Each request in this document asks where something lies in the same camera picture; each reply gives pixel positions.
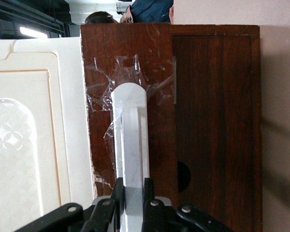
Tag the person in dark blue top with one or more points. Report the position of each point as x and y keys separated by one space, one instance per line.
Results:
x=149 y=12

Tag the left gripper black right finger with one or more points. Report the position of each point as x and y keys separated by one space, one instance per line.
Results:
x=159 y=217

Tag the dark wooden drawer cabinet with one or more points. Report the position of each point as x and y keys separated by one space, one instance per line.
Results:
x=256 y=120

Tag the clear adhesive tape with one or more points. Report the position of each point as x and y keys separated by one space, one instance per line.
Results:
x=125 y=70

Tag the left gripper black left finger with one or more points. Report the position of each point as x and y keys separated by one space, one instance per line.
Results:
x=104 y=217

